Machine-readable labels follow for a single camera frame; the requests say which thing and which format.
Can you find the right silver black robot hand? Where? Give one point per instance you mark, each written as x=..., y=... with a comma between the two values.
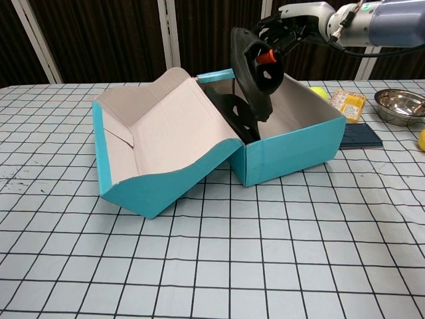
x=308, y=15

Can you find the light blue cardboard shoe box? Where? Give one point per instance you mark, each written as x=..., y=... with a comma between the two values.
x=172, y=139

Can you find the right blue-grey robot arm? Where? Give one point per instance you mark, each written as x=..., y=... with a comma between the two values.
x=391, y=23

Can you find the yellow snack packet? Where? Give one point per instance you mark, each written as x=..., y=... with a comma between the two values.
x=348, y=104

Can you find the yellow-green tennis ball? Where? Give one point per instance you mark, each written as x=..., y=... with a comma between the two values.
x=319, y=93

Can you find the stainless steel bowl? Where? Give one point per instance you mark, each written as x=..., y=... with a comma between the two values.
x=400, y=106

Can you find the yellow pear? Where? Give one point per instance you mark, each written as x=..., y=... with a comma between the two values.
x=422, y=139

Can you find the dark pleated backdrop curtain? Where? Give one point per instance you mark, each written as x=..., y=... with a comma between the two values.
x=99, y=33

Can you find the white black checked tablecloth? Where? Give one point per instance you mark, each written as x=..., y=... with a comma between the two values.
x=166, y=272

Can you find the white screen frame post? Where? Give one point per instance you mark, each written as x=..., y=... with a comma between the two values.
x=169, y=36
x=36, y=40
x=365, y=66
x=265, y=10

